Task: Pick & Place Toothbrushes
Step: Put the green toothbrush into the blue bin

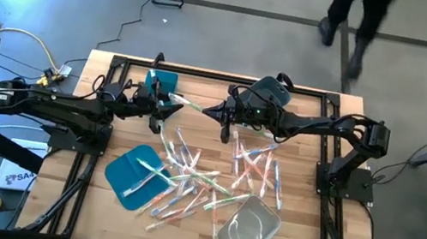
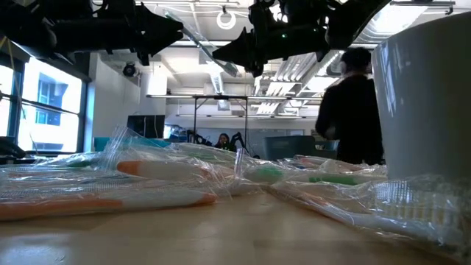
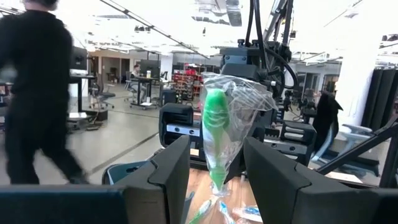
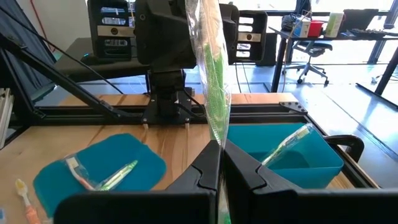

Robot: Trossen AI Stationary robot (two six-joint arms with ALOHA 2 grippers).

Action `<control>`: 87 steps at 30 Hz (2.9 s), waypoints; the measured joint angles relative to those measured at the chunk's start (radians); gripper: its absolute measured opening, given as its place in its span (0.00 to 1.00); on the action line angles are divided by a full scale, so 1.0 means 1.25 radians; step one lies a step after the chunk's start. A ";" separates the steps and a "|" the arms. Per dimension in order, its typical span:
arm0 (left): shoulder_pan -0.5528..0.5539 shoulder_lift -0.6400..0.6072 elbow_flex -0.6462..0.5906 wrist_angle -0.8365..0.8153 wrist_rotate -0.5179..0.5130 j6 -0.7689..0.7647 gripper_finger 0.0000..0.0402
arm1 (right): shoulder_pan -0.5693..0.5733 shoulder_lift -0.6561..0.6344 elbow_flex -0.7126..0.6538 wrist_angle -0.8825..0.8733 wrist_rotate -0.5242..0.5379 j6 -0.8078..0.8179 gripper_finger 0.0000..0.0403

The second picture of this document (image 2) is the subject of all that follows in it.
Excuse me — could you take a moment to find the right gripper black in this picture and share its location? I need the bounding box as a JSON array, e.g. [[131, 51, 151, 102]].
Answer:
[[212, 0, 332, 77]]

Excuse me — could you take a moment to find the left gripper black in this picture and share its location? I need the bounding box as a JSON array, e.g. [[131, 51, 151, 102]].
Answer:
[[90, 0, 184, 66]]

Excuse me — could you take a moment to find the green toothbrush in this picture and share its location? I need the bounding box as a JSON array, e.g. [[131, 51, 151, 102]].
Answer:
[[237, 163, 387, 187], [36, 156, 122, 169], [172, 142, 258, 163]]

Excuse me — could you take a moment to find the person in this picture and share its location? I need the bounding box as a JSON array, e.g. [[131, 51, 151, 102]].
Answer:
[[315, 46, 384, 166], [215, 132, 236, 152]]

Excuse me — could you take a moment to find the black monitor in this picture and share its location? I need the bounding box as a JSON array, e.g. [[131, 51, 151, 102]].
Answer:
[[127, 114, 166, 139]]

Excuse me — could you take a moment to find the silver ceiling duct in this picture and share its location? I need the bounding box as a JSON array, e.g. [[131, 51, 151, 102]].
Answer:
[[208, 60, 226, 95]]

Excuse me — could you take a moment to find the white ring light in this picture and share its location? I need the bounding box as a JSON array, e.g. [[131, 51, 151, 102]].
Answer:
[[216, 10, 237, 31]]

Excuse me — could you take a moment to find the black rig frame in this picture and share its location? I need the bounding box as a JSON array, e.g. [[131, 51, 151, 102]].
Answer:
[[191, 94, 251, 155]]

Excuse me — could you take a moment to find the black round ceiling camera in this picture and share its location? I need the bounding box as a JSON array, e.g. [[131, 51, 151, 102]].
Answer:
[[123, 62, 139, 78]]

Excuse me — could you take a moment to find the black window frame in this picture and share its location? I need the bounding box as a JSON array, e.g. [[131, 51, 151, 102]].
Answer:
[[0, 54, 91, 155]]

